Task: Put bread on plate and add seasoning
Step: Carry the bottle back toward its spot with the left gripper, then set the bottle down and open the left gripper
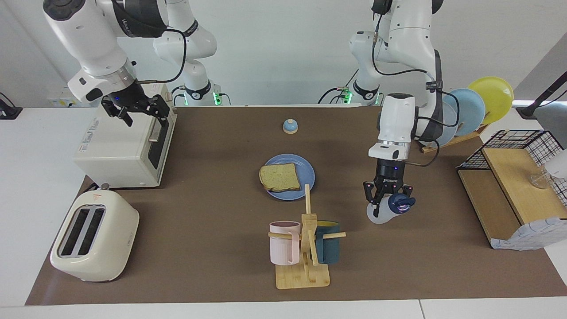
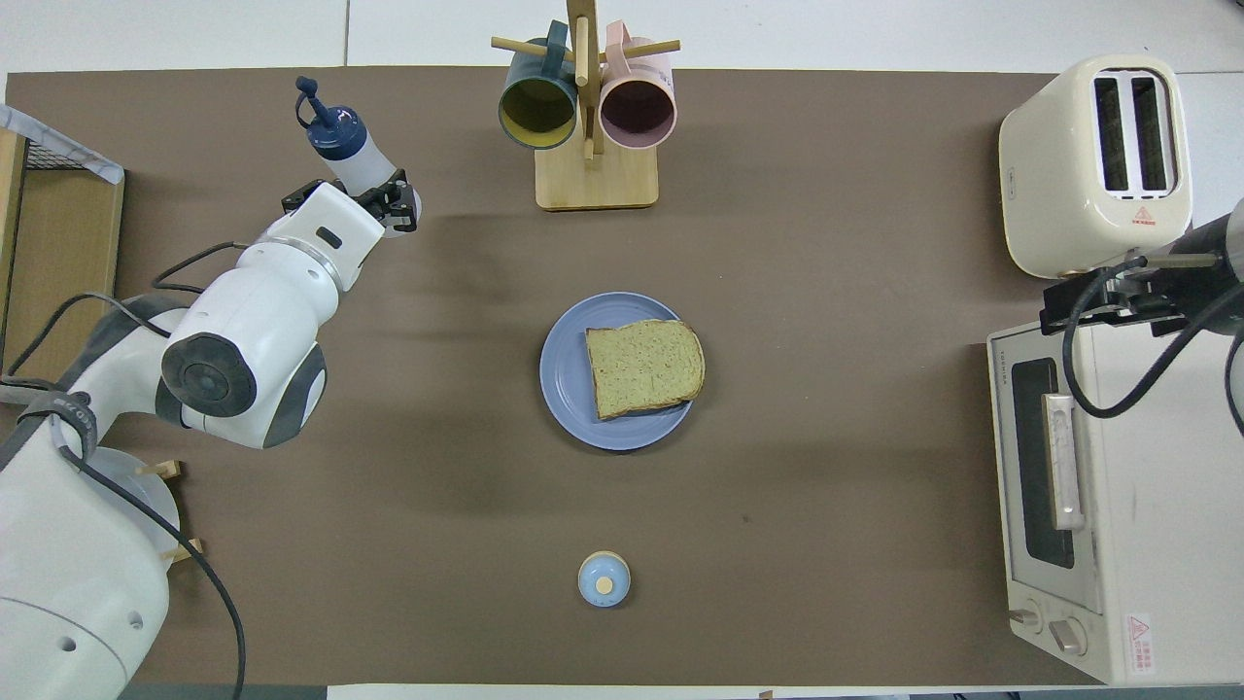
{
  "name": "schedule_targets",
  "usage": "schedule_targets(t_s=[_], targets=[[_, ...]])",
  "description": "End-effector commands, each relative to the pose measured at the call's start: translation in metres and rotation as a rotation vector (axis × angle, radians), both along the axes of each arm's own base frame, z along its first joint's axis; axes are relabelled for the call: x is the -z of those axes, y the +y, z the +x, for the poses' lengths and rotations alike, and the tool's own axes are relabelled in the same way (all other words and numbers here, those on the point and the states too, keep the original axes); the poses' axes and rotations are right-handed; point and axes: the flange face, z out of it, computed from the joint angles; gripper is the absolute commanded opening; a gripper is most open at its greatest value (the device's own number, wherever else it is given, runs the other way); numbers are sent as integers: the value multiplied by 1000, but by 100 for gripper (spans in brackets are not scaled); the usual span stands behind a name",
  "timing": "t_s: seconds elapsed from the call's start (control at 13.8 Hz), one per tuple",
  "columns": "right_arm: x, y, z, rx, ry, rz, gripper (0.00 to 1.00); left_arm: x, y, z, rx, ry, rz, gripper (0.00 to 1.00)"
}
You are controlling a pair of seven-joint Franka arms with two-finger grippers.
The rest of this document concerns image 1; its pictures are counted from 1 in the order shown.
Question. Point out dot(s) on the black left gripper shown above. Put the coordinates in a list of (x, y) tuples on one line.
[(390, 173)]

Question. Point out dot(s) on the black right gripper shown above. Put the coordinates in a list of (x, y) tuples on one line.
[(126, 99)]

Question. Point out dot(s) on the squeeze bottle with blue cap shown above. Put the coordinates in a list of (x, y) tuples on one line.
[(381, 215)]

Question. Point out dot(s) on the slice of bread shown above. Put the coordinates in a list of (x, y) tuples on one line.
[(279, 177)]

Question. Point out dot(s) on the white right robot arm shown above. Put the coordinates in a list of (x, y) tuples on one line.
[(88, 35)]

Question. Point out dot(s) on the grey-blue plate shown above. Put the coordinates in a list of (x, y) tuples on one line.
[(448, 135)]

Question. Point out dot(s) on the blue round plate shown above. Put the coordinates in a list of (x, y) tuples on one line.
[(305, 170)]

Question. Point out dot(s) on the wooden plate rack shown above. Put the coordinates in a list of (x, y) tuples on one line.
[(460, 137)]

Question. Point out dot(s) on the light blue plate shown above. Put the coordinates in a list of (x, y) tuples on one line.
[(471, 110)]

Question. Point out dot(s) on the yellow plate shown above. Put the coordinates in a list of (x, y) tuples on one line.
[(496, 95)]

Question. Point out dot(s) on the white toaster oven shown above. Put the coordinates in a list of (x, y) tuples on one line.
[(115, 150)]

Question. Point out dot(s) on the white power strip box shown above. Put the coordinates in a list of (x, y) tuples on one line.
[(60, 97)]

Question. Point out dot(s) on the dark teal mug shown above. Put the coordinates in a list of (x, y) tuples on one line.
[(330, 248)]

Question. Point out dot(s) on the pink mug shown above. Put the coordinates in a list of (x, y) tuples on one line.
[(283, 248)]

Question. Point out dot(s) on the wooden mug tree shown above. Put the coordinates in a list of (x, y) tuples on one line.
[(303, 277)]

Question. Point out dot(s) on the brown table mat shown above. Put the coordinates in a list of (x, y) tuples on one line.
[(199, 221)]

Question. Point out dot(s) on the black table clamp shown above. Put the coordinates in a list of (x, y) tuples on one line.
[(11, 113)]

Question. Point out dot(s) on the cream two-slot toaster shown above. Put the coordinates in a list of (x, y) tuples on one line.
[(97, 248)]

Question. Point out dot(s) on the white checked cloth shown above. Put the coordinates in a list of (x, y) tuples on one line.
[(531, 235)]

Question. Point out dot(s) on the clear glass cup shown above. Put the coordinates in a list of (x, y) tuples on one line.
[(539, 180)]

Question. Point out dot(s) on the black camera stand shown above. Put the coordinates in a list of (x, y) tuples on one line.
[(529, 110)]

